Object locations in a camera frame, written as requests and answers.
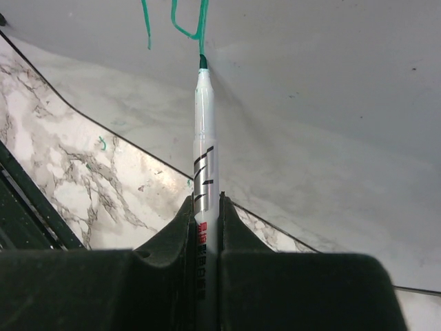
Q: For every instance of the white whiteboard black frame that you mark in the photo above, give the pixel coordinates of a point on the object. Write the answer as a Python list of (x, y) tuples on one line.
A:
[(327, 112)]

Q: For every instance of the green whiteboard marker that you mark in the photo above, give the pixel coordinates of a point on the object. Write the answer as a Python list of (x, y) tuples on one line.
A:
[(206, 200)]

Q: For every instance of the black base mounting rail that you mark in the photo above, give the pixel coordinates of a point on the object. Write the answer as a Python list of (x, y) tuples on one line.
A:
[(28, 220)]

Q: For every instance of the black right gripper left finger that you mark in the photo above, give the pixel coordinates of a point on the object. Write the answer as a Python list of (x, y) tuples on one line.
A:
[(143, 289)]

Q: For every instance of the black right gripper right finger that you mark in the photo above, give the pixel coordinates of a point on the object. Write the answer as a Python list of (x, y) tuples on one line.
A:
[(265, 290)]

